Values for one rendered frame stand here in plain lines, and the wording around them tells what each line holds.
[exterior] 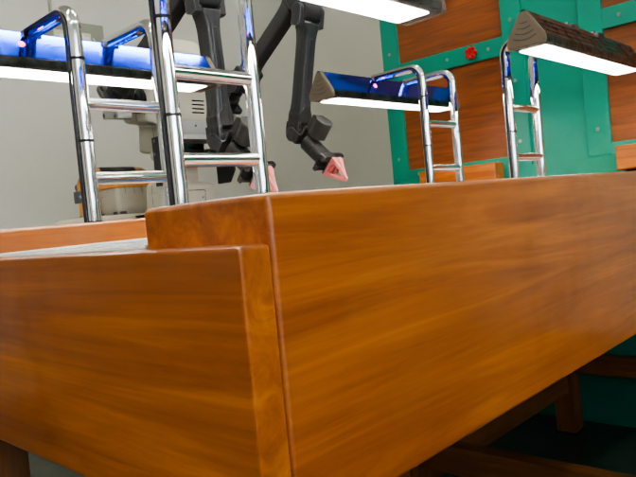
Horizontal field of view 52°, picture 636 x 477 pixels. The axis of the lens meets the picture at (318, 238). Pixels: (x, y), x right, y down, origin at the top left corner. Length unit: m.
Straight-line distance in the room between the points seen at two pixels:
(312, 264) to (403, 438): 0.14
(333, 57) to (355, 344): 3.52
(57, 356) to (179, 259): 0.18
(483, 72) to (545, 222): 1.78
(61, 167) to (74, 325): 3.16
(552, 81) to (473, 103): 0.28
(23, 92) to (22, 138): 0.23
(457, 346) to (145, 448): 0.22
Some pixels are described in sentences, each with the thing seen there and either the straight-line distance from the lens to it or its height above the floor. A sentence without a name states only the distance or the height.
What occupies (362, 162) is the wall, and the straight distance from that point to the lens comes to 3.69.
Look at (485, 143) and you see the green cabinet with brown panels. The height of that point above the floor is 0.93.
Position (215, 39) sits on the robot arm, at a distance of 1.86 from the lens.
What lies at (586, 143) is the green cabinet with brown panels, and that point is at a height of 0.88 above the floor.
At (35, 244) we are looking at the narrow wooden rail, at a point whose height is 0.75.
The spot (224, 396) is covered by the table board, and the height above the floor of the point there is 0.66.
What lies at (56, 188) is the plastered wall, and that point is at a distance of 3.61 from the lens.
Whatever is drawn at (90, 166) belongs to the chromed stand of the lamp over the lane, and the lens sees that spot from 1.11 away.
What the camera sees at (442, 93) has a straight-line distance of 2.16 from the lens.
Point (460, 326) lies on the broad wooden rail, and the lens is 0.49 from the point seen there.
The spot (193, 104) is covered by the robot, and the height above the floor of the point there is 1.16.
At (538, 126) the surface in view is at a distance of 1.80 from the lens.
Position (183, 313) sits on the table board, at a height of 0.70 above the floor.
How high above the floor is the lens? 0.75
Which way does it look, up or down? 2 degrees down
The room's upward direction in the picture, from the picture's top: 5 degrees counter-clockwise
